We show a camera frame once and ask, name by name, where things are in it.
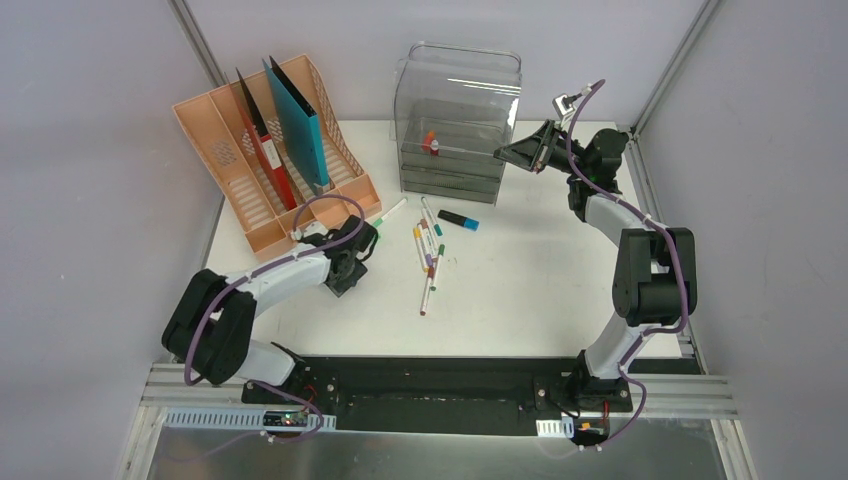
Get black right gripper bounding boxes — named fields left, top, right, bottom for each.
left=494, top=120, right=591, bottom=180

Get smoked clear drawer box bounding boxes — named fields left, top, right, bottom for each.
left=391, top=42, right=522, bottom=204

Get red orange small bottle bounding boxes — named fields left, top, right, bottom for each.
left=422, top=130, right=436, bottom=150

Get teal folder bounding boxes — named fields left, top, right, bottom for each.
left=263, top=57, right=331, bottom=195

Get red folder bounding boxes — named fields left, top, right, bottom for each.
left=236, top=70, right=297, bottom=211

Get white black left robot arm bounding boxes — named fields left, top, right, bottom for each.
left=161, top=215, right=377, bottom=405

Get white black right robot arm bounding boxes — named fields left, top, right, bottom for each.
left=494, top=121, right=697, bottom=411

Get white marker green caps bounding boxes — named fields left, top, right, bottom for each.
left=372, top=197, right=408, bottom=228

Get white marker yellow caps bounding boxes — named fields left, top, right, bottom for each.
left=413, top=226, right=429, bottom=272

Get white marker brown cap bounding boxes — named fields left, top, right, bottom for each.
left=419, top=267, right=435, bottom=316

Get white marker purple cap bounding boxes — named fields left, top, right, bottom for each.
left=418, top=219, right=437, bottom=265

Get black highlighter blue cap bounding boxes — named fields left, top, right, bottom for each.
left=437, top=210, right=479, bottom=231

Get white marker green cap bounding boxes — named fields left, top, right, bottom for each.
left=430, top=244, right=445, bottom=291

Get peach plastic file organizer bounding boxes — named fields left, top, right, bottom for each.
left=173, top=55, right=382, bottom=261

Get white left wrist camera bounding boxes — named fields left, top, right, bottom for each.
left=291, top=222, right=327, bottom=242

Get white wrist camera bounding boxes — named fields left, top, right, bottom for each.
left=291, top=222, right=327, bottom=242
left=552, top=94, right=581, bottom=121

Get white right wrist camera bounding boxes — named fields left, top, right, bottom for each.
left=552, top=94, right=581, bottom=121

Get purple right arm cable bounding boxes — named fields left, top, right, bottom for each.
left=536, top=79, right=692, bottom=458

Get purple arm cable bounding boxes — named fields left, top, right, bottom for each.
left=536, top=79, right=692, bottom=458
left=162, top=193, right=367, bottom=462

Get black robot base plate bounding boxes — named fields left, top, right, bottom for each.
left=241, top=356, right=633, bottom=436

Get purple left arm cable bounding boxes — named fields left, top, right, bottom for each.
left=162, top=193, right=367, bottom=462

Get aluminium frame rail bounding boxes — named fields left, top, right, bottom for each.
left=139, top=362, right=339, bottom=433

